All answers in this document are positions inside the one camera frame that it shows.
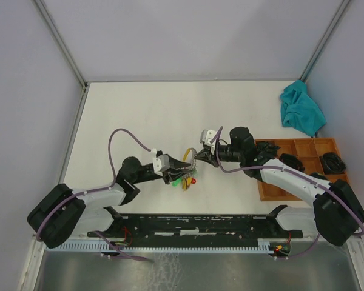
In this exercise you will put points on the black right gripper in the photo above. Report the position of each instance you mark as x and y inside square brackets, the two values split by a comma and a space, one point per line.
[205, 155]

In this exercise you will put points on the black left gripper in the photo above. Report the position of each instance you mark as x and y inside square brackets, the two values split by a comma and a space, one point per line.
[173, 174]

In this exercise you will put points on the metal keyring with coloured keys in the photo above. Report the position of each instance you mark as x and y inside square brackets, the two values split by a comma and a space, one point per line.
[189, 179]

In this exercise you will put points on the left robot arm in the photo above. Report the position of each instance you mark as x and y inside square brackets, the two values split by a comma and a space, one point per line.
[64, 212]

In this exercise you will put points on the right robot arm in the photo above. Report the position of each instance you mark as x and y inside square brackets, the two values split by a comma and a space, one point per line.
[334, 208]

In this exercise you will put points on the teal cloth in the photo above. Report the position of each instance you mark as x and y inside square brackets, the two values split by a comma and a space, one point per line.
[299, 111]

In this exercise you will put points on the wooden compartment tray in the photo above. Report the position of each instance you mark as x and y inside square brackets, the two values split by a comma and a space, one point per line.
[309, 152]

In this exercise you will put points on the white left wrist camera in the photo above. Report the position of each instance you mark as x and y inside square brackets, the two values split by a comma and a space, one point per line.
[160, 162]

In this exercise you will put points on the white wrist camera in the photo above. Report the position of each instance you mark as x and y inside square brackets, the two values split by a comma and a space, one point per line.
[160, 162]
[208, 139]

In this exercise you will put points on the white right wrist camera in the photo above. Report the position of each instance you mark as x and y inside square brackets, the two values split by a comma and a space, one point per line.
[208, 139]

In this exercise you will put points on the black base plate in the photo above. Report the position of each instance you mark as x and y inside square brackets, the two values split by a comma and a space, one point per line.
[137, 226]

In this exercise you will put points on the grey cable duct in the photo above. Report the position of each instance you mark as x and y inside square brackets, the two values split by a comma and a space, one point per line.
[98, 245]

